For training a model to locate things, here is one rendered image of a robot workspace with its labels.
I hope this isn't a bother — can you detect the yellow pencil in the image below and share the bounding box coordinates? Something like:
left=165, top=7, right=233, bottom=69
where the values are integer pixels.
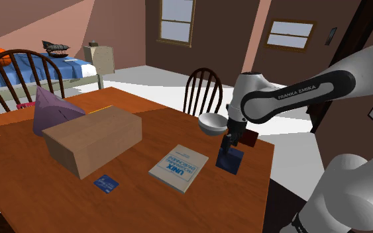
left=88, top=105, right=113, bottom=115

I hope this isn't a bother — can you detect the beige book with blue print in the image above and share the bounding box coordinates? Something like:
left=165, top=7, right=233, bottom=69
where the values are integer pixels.
left=148, top=144, right=209, bottom=194

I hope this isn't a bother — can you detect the brown cardboard box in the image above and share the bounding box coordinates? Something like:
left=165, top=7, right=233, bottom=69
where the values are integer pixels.
left=41, top=105, right=143, bottom=180

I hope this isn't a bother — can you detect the bed with blue cover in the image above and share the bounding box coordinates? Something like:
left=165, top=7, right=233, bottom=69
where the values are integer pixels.
left=0, top=40, right=105, bottom=107

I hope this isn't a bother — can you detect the tall wood-framed window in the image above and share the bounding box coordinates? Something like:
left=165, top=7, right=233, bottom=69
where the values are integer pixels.
left=156, top=0, right=197, bottom=48

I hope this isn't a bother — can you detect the dark wooden spindle chair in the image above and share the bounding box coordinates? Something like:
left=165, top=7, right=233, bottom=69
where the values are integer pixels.
left=182, top=67, right=224, bottom=117
left=0, top=48, right=66, bottom=113

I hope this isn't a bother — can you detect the purple cone pillow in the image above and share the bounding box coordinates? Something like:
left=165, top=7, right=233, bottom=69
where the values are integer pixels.
left=32, top=85, right=87, bottom=138

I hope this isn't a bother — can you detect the dark red box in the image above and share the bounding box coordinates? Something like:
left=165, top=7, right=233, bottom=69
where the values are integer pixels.
left=239, top=128, right=260, bottom=148

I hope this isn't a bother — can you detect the small red flat object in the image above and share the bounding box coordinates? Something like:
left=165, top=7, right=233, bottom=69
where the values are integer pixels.
left=15, top=101, right=37, bottom=111

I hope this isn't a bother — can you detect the small dark wall picture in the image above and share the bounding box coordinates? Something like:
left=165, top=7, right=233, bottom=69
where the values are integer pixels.
left=324, top=26, right=338, bottom=46

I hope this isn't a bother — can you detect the dark blue box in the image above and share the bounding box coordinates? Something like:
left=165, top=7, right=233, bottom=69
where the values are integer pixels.
left=215, top=146, right=245, bottom=175

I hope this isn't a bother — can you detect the beige nightstand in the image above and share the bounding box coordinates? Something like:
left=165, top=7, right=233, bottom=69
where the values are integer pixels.
left=82, top=40, right=116, bottom=76

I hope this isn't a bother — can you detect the blue card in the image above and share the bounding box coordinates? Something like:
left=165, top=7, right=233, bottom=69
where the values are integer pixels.
left=93, top=174, right=120, bottom=195

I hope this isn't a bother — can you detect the wooden table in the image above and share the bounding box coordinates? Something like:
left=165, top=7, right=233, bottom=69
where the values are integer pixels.
left=0, top=86, right=275, bottom=233

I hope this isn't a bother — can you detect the dark brown door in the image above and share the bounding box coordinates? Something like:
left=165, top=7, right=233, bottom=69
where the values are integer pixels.
left=306, top=0, right=373, bottom=134

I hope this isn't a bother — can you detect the white bowl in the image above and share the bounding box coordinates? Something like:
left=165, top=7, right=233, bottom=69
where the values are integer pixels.
left=197, top=112, right=229, bottom=136

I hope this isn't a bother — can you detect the wide wood-framed window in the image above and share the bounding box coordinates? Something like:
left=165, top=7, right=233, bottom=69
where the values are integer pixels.
left=263, top=19, right=318, bottom=54

